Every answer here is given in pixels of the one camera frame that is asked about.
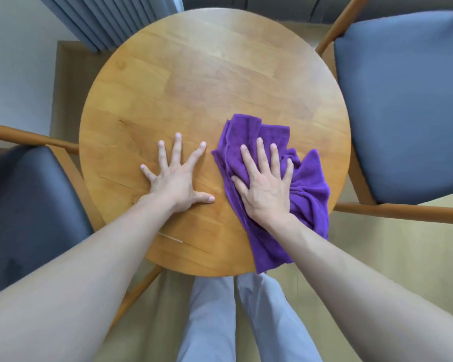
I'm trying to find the person's right hand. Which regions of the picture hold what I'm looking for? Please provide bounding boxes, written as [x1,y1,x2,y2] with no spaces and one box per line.
[231,137,294,230]

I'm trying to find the person's left hand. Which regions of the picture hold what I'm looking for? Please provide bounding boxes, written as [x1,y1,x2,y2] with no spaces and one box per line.
[140,132,215,214]

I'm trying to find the purple microfiber cloth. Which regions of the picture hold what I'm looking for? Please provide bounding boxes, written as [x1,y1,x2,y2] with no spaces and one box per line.
[211,114,331,274]

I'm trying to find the person's right forearm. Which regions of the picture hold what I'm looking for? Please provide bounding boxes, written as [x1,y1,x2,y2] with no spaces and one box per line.
[266,215,453,362]

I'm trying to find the person's left forearm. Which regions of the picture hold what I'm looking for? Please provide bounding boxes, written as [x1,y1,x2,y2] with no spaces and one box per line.
[0,193,182,362]

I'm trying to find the round wooden table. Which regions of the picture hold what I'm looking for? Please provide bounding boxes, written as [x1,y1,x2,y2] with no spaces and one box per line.
[78,7,352,332]

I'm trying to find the person's light grey trousers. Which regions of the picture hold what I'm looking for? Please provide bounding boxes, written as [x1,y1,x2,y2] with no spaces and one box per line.
[175,272,323,362]

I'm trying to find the wooden chair with grey cushion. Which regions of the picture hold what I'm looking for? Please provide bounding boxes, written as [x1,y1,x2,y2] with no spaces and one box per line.
[0,121,106,301]
[315,0,453,226]

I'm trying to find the grey curtain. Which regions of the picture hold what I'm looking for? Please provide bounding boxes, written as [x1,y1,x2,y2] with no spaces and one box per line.
[38,0,184,53]

